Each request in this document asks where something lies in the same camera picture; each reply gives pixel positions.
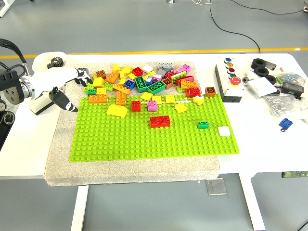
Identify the grey-brown fabric mat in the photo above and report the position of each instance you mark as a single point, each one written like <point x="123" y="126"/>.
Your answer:
<point x="134" y="172"/>

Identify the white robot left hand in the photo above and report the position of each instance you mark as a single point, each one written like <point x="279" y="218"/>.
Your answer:
<point x="55" y="77"/>

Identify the red square brick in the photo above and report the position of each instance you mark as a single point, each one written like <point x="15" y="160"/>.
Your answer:
<point x="136" y="106"/>
<point x="137" y="71"/>
<point x="170" y="75"/>

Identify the green hollow brick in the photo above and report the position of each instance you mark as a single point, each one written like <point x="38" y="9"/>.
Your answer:
<point x="142" y="89"/>
<point x="157" y="91"/>

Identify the white pushbutton control box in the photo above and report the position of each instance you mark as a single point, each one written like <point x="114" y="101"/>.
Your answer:
<point x="232" y="91"/>

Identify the yellow arched brick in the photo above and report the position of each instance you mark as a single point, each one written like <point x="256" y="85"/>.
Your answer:
<point x="117" y="111"/>

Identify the red two-by-four brick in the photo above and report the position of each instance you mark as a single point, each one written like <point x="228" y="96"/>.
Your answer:
<point x="160" y="122"/>

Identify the lime green long brick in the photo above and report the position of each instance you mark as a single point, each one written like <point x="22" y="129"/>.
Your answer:
<point x="179" y="75"/>

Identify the small dark green brick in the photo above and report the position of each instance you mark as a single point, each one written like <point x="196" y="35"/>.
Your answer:
<point x="203" y="125"/>
<point x="91" y="92"/>

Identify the clear bag of screws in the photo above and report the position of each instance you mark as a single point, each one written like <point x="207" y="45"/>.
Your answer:
<point x="279" y="106"/>

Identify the brown hollow brick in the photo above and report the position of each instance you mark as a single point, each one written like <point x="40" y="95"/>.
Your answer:
<point x="167" y="83"/>

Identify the small clear-lidded black box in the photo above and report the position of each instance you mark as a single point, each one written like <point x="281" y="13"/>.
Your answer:
<point x="271" y="65"/>

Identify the yellow square brick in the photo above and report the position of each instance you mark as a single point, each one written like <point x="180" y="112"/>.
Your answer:
<point x="170" y="99"/>
<point x="98" y="82"/>
<point x="157" y="99"/>
<point x="101" y="91"/>
<point x="146" y="96"/>
<point x="180" y="108"/>
<point x="198" y="100"/>

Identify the black power adapter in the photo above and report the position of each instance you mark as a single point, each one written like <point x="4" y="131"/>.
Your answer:
<point x="292" y="88"/>

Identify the white plastic bowl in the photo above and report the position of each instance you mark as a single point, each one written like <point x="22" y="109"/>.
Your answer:
<point x="39" y="61"/>

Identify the glossy red brick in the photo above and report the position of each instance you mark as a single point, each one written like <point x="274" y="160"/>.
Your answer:
<point x="193" y="92"/>

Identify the grey metal floor plate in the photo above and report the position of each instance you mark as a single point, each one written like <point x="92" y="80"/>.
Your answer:
<point x="216" y="187"/>

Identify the dark grey brick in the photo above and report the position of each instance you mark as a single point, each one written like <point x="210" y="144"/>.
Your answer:
<point x="162" y="72"/>

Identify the white table leg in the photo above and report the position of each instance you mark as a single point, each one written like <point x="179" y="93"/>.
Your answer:
<point x="253" y="207"/>
<point x="79" y="209"/>

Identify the green plastic connector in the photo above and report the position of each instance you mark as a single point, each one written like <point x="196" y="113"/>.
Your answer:
<point x="279" y="80"/>

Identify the small yellow brick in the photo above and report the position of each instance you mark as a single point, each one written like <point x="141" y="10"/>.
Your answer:
<point x="127" y="70"/>
<point x="116" y="67"/>
<point x="131" y="76"/>
<point x="122" y="74"/>

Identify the orange long curved brick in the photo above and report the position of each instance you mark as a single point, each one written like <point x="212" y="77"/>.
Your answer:
<point x="121" y="88"/>

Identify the long red sloped brick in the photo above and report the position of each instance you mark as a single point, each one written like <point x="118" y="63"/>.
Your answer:
<point x="185" y="80"/>

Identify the light grey studded brick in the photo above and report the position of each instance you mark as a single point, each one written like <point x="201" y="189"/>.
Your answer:
<point x="166" y="65"/>

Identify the pink brick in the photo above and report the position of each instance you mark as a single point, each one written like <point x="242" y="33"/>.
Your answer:
<point x="181" y="70"/>
<point x="157" y="77"/>

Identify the black rubber tire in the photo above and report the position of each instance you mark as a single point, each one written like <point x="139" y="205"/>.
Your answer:
<point x="253" y="63"/>
<point x="275" y="79"/>
<point x="256" y="71"/>

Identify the white cylinder metal tip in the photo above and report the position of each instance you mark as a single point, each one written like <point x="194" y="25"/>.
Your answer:
<point x="250" y="77"/>

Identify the white printed tube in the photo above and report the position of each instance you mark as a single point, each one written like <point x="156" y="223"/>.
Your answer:
<point x="63" y="87"/>

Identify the green studded baseplate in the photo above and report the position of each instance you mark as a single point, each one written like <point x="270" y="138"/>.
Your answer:
<point x="168" y="144"/>

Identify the clear bag blue parts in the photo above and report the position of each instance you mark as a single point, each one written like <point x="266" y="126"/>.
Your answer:
<point x="292" y="77"/>

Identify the white flat wall switch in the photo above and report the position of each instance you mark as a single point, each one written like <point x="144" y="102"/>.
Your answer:
<point x="262" y="87"/>

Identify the brown square brick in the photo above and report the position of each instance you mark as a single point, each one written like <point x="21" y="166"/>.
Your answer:
<point x="210" y="92"/>
<point x="101" y="74"/>

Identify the blue square brick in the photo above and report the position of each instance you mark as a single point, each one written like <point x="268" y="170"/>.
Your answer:
<point x="286" y="122"/>
<point x="129" y="84"/>
<point x="149" y="81"/>

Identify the orange two-by-four brick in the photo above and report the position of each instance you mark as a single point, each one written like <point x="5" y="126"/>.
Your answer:
<point x="188" y="84"/>
<point x="112" y="77"/>
<point x="120" y="97"/>
<point x="98" y="99"/>

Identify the white square brick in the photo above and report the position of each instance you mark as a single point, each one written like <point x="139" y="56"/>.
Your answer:
<point x="224" y="131"/>
<point x="147" y="68"/>

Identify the black metal gears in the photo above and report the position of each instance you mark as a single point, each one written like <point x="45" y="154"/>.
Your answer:
<point x="55" y="63"/>

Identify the white furniture frame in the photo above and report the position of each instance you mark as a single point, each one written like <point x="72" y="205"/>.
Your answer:
<point x="4" y="9"/>

